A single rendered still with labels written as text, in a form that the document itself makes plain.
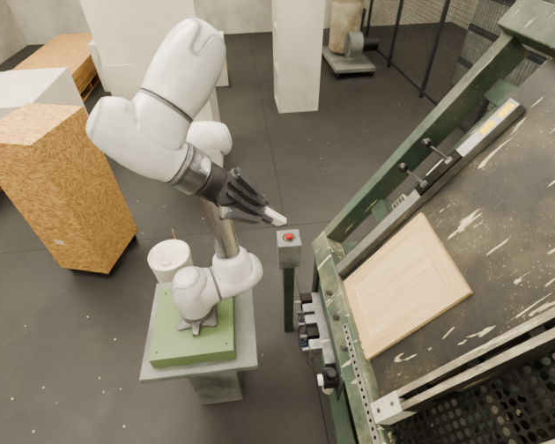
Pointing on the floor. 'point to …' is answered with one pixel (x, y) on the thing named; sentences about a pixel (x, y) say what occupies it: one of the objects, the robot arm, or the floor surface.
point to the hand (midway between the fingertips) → (272, 217)
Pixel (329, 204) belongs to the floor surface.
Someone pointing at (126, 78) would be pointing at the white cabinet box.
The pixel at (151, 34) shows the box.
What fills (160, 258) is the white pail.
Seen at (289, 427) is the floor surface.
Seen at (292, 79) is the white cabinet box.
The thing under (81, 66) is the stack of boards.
